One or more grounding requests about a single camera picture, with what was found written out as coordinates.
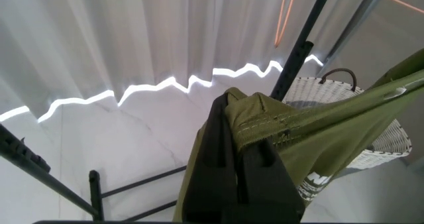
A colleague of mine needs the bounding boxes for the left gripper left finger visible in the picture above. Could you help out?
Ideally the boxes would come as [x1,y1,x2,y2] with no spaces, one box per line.
[182,93,240,223]

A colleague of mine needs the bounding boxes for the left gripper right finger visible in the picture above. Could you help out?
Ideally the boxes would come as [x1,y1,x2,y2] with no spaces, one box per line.
[231,138,306,223]

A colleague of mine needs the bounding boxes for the green shirt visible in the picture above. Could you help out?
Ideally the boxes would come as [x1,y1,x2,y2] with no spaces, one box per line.
[172,47,424,223]

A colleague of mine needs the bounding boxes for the pink clothes hanger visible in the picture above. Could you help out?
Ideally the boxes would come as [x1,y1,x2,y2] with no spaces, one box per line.
[274,0,298,48]
[362,0,424,15]

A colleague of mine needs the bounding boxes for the white laundry basket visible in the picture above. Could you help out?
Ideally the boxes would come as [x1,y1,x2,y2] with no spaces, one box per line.
[281,68,413,201]

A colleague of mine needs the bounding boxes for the black clothes rack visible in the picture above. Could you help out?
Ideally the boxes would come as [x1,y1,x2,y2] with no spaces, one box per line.
[0,0,335,222]

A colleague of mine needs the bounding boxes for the white curtain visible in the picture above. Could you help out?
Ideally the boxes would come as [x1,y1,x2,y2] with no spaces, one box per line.
[0,0,392,122]

